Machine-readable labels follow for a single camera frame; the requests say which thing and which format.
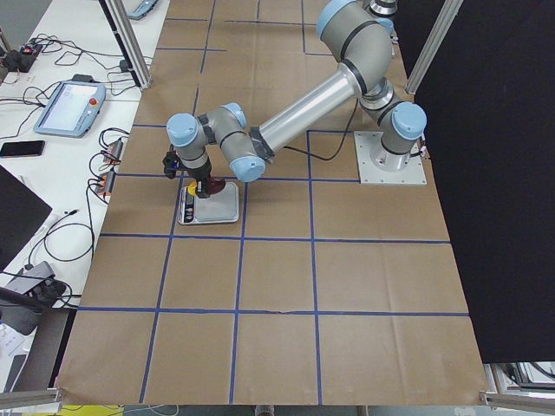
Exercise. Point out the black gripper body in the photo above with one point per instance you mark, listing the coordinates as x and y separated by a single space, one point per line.
199 174

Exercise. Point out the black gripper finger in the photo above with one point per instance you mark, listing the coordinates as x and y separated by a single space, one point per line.
200 193

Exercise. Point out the red yellow mango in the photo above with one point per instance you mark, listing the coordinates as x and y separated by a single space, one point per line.
212 187

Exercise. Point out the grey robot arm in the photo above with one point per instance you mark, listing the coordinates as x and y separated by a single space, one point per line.
383 11
359 38

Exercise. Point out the silver digital kitchen scale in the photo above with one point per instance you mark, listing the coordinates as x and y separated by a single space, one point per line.
220 208

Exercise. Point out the left teach pendant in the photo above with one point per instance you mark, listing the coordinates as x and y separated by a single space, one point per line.
72 109

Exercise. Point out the brown paper table cover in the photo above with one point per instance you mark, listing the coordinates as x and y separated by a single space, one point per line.
325 291

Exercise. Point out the black laptop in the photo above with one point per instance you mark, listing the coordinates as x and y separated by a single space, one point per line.
22 214

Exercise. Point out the black phone on desk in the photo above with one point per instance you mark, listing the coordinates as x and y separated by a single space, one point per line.
28 148

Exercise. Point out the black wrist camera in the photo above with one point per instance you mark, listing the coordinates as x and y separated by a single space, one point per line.
171 164

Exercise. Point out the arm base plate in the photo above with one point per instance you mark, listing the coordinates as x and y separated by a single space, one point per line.
377 166

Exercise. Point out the left aluminium frame post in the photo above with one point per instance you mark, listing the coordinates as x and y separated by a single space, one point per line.
120 25

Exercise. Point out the aluminium frame post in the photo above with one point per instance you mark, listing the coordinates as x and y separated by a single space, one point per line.
120 25
442 24

